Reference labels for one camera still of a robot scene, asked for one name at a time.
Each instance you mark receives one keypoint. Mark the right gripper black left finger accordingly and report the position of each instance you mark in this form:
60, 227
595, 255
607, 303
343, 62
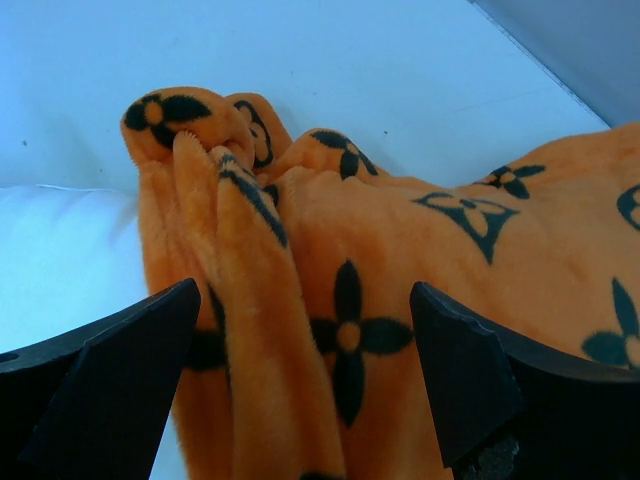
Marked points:
93, 403

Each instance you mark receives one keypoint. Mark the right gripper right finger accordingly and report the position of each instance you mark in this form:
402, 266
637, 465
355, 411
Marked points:
506, 406

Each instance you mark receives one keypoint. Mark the orange patterned pillowcase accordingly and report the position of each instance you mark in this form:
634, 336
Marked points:
303, 362

